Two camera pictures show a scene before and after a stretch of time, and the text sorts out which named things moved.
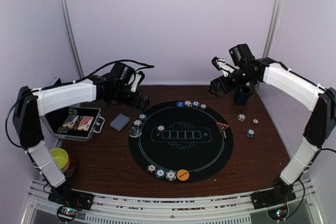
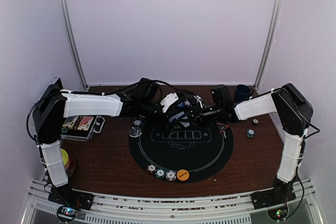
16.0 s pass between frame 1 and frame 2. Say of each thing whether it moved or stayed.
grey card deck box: moved
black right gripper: moved
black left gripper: moved
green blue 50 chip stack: stayed
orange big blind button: stayed
